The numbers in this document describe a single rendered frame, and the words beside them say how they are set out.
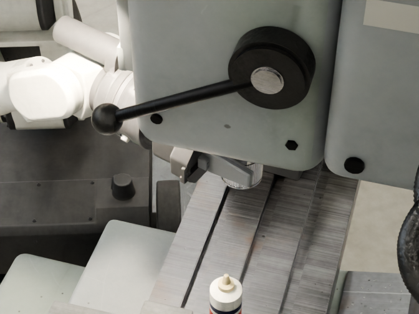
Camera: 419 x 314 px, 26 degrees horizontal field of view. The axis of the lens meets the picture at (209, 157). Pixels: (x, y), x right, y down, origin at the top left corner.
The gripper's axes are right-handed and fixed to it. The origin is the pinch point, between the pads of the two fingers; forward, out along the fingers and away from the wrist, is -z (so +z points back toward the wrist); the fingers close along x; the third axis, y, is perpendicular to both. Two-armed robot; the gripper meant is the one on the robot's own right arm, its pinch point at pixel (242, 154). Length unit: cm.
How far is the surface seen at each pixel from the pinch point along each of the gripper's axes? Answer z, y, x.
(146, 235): 21.5, 35.9, 8.0
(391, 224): 16, 124, 109
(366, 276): -10.2, 34.3, 19.3
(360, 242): 21, 124, 98
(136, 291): 16.0, 35.8, -1.2
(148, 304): 4.1, 16.7, -12.7
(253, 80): -7.8, -22.0, -11.4
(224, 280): -1.0, 17.2, -4.3
